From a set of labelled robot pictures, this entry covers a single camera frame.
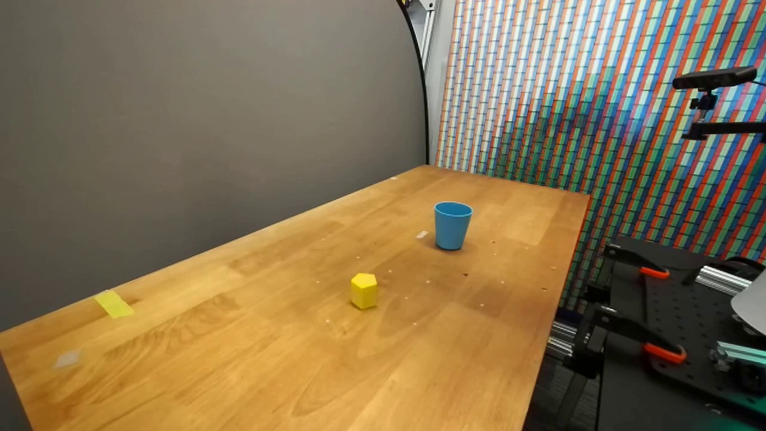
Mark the yellow block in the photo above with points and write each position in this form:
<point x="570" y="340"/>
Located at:
<point x="364" y="293"/>

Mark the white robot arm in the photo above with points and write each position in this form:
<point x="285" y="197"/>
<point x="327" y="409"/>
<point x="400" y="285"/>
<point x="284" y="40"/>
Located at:
<point x="754" y="307"/>

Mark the blue plastic cup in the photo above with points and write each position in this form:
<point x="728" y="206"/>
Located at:
<point x="454" y="227"/>

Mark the colourful striped backdrop panel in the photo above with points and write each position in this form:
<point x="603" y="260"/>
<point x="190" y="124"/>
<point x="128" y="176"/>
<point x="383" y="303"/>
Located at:
<point x="574" y="103"/>

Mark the yellow tape strip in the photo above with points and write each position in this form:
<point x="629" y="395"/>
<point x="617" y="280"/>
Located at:
<point x="112" y="305"/>

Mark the black perforated mounting board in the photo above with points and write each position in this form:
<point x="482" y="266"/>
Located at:
<point x="685" y="313"/>

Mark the silver aluminium extrusion bar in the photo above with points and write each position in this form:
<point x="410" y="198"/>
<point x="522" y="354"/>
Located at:
<point x="722" y="280"/>

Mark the teal aluminium extrusion bar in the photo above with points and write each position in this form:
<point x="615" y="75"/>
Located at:
<point x="742" y="354"/>

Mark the white vertical backdrop post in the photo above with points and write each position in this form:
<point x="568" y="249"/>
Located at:
<point x="439" y="79"/>

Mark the silver table frame extrusion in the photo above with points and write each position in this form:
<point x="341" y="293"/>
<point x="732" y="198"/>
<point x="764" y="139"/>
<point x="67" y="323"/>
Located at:
<point x="560" y="339"/>

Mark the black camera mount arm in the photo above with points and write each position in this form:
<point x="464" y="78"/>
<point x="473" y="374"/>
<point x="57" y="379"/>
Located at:
<point x="722" y="128"/>

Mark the black bar camera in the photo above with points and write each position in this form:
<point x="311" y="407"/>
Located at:
<point x="714" y="78"/>

